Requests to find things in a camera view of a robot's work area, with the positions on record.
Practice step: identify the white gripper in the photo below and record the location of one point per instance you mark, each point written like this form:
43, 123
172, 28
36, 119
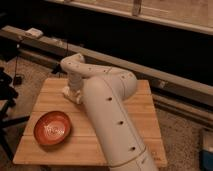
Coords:
75, 87

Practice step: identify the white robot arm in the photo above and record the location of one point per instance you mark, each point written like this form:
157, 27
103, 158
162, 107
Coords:
102, 90

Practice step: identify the orange ceramic bowl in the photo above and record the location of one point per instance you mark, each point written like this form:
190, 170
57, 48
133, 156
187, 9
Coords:
52, 128

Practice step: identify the black tripod stand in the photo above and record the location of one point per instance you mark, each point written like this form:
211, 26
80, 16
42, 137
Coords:
8, 94

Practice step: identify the small white box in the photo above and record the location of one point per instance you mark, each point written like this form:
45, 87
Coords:
34, 32

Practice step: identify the long wooden beam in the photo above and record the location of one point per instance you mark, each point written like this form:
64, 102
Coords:
180, 86

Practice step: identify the blue and white box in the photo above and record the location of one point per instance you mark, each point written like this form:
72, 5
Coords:
206, 152

